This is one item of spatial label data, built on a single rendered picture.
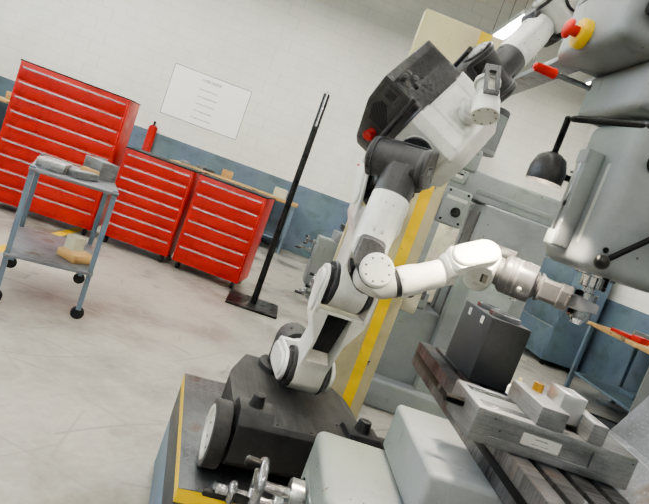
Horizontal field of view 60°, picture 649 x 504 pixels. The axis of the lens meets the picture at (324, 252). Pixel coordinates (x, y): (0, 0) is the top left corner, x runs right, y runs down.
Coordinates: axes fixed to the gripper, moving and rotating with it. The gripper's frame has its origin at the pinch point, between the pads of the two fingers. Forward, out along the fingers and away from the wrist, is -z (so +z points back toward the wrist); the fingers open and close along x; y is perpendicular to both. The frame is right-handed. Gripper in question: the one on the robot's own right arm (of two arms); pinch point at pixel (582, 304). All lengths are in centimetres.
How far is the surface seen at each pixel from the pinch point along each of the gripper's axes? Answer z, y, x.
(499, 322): 14.4, 13.8, 26.3
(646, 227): -4.0, -18.9, -9.0
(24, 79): 496, 3, 266
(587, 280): 1.2, -5.2, -2.1
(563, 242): 8.9, -10.8, -6.3
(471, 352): 18.2, 25.1, 29.5
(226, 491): 57, 74, -13
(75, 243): 269, 87, 147
